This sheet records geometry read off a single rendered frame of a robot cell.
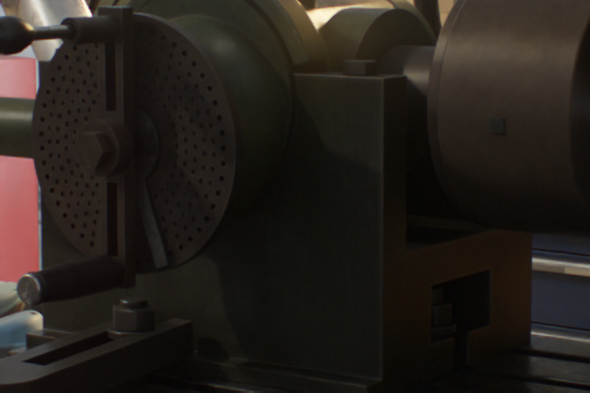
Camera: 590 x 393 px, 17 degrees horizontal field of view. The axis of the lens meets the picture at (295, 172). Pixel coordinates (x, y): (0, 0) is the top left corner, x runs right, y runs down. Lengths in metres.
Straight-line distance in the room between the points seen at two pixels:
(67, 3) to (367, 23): 1.05
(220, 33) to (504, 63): 0.21
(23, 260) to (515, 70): 4.53
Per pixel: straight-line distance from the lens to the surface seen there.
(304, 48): 1.42
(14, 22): 1.30
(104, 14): 1.39
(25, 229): 5.82
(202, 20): 1.45
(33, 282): 1.34
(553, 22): 1.36
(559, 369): 1.52
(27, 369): 1.39
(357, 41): 1.47
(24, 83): 5.77
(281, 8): 1.43
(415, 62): 1.47
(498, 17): 1.38
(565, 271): 3.69
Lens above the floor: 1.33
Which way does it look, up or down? 7 degrees down
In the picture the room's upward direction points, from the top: straight up
